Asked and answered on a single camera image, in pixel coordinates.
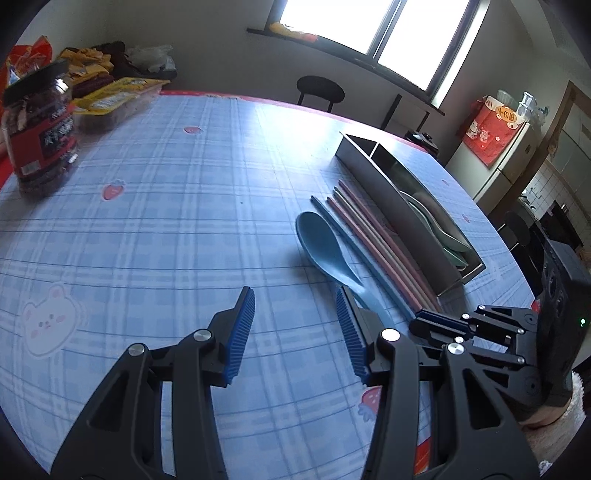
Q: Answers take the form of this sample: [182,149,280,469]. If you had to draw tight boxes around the white refrigerator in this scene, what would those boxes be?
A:
[445,95,549,219]

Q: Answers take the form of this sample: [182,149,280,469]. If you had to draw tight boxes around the yellow packet on sill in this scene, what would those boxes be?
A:
[270,21,320,45]

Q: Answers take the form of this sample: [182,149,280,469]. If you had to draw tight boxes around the rice cooker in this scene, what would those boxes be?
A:
[405,131,440,156]

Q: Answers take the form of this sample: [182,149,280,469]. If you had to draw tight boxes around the black-lidded snack jar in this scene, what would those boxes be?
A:
[0,60,80,200]

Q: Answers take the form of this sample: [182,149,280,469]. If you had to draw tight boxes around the black oven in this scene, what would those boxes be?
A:
[538,200,583,252]

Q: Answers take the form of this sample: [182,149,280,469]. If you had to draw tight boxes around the yellow snack tray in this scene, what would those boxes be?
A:
[71,76,171,136]

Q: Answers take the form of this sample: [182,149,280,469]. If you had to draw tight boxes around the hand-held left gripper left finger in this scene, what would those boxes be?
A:
[51,286,256,480]

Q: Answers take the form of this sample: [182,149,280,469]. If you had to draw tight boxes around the white plastic bag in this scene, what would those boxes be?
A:
[124,44,178,75]

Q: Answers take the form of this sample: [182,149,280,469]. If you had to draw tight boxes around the green spoon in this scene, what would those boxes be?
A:
[399,194,469,268]

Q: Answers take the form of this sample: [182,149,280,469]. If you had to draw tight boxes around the pink and brown chopsticks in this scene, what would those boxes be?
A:
[338,180,441,312]

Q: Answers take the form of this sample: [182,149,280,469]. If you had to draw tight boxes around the black metal frame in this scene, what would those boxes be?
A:
[381,95,428,136]

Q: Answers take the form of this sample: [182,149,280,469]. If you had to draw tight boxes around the metal utensil tray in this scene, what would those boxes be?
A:
[335,131,488,301]

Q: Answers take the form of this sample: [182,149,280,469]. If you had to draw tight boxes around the clear plastic containers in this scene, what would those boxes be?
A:
[496,90,551,126]

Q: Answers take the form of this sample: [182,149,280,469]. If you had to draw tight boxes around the red hanging cloth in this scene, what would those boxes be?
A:
[462,95,521,170]

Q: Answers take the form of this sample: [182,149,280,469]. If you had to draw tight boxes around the blue chopstick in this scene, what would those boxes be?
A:
[310,195,417,320]

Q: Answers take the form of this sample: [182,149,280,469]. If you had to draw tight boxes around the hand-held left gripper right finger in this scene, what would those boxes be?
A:
[335,286,542,480]

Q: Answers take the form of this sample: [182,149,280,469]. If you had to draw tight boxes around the red snack bag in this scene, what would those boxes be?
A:
[0,34,54,89]

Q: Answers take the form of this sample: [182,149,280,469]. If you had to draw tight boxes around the person's right hand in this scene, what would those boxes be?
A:
[515,402,574,431]

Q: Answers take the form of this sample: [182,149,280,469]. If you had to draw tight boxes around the dark chair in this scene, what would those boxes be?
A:
[496,210,549,296]

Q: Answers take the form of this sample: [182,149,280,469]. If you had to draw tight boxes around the cream spoon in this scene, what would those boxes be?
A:
[411,190,472,254]

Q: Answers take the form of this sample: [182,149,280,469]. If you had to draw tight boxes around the black round chair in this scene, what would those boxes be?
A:
[295,75,346,114]

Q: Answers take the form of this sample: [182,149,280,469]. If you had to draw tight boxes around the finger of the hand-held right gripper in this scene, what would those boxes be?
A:
[414,304,542,346]
[409,323,540,374]

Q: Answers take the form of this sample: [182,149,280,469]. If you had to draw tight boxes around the window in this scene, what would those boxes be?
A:
[277,0,491,108]

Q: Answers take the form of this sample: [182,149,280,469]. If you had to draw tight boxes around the yellow snack packets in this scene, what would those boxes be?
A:
[58,46,115,86]

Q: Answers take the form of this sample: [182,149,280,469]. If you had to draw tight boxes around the dark clothes pile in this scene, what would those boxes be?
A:
[74,41,131,99]

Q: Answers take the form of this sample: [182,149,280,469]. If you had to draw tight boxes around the blue spoon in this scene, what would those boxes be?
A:
[295,211,399,325]

